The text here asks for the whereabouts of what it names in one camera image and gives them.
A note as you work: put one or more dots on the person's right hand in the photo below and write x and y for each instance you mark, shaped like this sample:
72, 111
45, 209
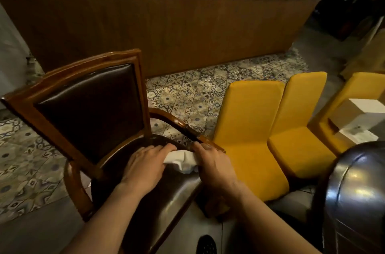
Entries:
215, 169

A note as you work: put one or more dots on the person's left hand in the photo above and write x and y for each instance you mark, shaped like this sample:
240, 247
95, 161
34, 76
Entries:
144, 169

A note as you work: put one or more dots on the person's right fingers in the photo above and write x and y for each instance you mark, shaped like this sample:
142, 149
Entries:
202, 150

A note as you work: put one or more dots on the person's left fingers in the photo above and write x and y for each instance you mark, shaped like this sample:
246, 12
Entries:
156, 150

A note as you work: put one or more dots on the white cleaning cloth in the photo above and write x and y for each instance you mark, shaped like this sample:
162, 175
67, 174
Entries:
182, 161

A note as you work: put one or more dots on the person's left forearm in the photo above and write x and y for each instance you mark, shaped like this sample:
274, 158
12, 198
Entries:
105, 220

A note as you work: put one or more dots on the person's right forearm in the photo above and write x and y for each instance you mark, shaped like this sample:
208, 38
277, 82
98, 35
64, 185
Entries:
264, 223

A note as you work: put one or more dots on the yellow upholstered chair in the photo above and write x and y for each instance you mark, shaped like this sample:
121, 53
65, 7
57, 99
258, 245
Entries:
346, 112
299, 133
367, 55
249, 136

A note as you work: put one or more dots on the brown wooden leather armchair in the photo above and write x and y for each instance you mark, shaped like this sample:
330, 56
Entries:
99, 130

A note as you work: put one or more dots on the person's black shoe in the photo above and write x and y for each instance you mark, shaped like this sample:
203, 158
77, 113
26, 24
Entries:
206, 245

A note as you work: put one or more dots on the wooden bar counter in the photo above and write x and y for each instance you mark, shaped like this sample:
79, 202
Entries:
168, 22

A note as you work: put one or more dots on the white cardboard box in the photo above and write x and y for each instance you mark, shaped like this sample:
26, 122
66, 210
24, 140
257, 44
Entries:
356, 120

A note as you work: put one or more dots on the shiny metal trash bin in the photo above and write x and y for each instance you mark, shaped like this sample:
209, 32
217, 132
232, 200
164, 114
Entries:
353, 202

